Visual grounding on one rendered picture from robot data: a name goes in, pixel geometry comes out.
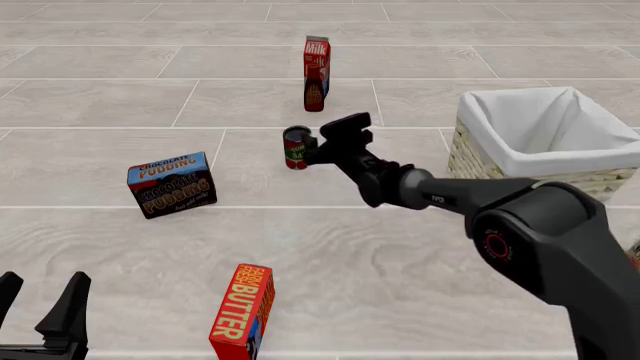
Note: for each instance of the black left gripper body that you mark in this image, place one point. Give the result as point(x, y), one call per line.
point(40, 353)

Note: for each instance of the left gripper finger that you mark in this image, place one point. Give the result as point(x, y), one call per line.
point(67, 315)
point(9, 294)

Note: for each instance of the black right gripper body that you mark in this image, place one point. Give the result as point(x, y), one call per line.
point(340, 148)

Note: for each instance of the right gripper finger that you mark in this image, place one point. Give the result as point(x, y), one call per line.
point(312, 157)
point(310, 141)

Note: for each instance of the tomato sauce can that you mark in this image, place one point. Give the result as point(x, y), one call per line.
point(294, 150)

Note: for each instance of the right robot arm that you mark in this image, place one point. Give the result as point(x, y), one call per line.
point(540, 232)

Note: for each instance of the dark red sauce bottle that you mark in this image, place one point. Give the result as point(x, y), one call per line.
point(313, 95)

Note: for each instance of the wicker basket with white liner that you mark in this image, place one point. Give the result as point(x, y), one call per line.
point(540, 131)

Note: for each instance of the red milk carton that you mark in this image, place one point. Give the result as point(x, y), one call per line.
point(317, 48)

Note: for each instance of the chocolate pudding box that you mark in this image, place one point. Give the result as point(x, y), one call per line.
point(172, 187)

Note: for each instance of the red butter box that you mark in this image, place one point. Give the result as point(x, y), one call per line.
point(242, 311)

